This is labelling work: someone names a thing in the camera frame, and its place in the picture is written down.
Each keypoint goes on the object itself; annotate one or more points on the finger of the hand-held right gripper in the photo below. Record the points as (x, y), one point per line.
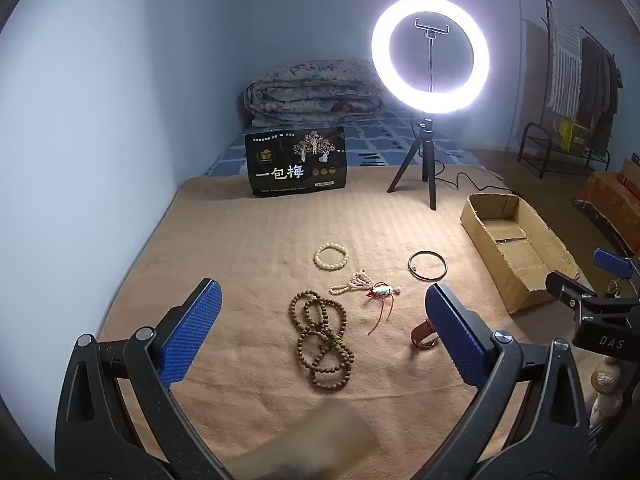
(567, 287)
(612, 261)

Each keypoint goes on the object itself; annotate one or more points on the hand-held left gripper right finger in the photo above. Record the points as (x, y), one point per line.
(457, 335)

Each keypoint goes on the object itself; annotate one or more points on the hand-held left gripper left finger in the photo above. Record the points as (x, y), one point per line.
(192, 330)

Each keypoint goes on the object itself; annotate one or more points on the cardboard box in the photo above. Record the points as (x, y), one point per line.
(540, 245)

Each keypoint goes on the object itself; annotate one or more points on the small red jewelry piece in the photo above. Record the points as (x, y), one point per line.
(420, 332)

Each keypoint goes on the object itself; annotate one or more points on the orange covered furniture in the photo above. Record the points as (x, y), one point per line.
(607, 195)

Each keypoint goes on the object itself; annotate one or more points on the yellow box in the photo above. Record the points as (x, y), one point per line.
(572, 135)

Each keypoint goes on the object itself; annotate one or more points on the black metal floor rack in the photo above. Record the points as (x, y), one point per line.
(530, 135)

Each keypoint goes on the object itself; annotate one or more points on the blurred beige object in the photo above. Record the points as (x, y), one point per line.
(310, 440)

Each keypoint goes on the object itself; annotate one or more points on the dark hanging clothes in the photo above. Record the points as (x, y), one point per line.
(597, 85)

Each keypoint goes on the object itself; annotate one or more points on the black tripod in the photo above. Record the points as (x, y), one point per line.
(426, 160)

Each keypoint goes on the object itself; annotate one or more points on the black printed bag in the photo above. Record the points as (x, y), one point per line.
(295, 160)

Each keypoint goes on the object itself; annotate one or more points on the striped white hanging cloth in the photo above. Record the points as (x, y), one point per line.
(565, 60)

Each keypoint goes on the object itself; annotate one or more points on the blue patterned bed sheet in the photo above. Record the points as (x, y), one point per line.
(380, 135)

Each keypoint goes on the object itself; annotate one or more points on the black clothes rack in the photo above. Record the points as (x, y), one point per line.
(549, 15)

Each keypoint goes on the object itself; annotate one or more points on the folded floral quilt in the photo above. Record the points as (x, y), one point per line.
(310, 90)

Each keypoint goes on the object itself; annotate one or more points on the black phone holder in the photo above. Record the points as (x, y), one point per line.
(433, 35)

